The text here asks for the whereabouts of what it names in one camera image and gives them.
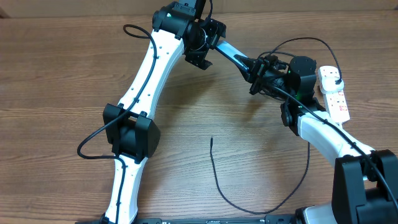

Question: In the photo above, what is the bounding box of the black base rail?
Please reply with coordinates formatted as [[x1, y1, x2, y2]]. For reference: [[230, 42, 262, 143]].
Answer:
[[132, 214, 303, 224]]

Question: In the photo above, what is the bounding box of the white USB wall charger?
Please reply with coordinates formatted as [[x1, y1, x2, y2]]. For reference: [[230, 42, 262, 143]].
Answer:
[[320, 77, 345, 94]]

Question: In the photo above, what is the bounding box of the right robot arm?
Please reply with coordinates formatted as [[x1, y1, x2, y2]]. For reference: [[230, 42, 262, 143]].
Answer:
[[233, 54, 397, 223]]

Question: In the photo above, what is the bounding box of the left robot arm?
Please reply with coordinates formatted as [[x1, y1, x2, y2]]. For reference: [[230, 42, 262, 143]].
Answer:
[[99, 0, 226, 223]]

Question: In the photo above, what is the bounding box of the blue-screen smartphone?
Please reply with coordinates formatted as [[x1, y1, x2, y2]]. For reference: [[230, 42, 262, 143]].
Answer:
[[215, 40, 247, 64]]

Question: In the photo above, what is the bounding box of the white power strip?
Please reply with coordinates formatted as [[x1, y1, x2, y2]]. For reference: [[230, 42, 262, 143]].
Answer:
[[318, 65, 350, 125]]

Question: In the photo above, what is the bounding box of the black USB charging cable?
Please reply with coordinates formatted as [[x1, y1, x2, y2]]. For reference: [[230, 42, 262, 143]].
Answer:
[[210, 37, 343, 215]]

